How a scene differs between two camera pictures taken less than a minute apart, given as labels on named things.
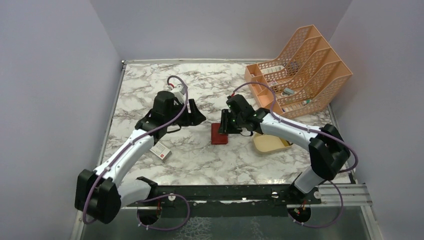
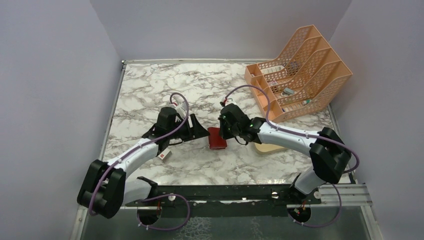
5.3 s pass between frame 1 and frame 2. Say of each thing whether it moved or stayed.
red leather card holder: moved
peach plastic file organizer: stayed
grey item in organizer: stayed
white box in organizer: stayed
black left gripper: moved
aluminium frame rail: stayed
